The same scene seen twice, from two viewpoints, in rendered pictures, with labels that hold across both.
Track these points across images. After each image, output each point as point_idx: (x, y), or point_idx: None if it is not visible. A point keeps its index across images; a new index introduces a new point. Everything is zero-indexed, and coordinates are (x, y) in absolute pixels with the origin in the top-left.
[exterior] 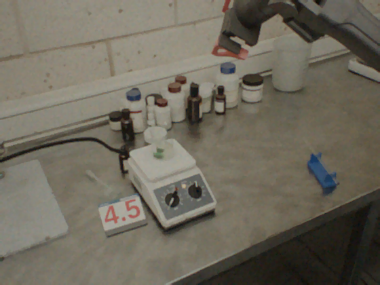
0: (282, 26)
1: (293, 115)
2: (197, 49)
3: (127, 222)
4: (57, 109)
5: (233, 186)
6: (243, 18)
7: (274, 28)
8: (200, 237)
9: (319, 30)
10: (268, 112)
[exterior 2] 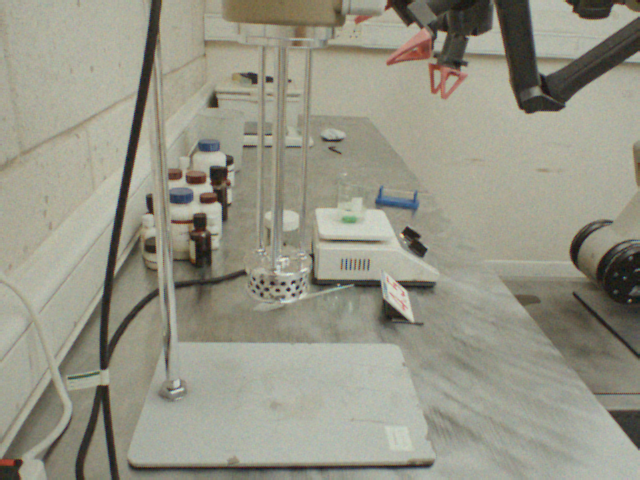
0: (168, 105)
1: (284, 183)
2: None
3: (408, 303)
4: (88, 262)
5: None
6: (434, 9)
7: (165, 107)
8: (456, 273)
9: (506, 8)
10: (264, 189)
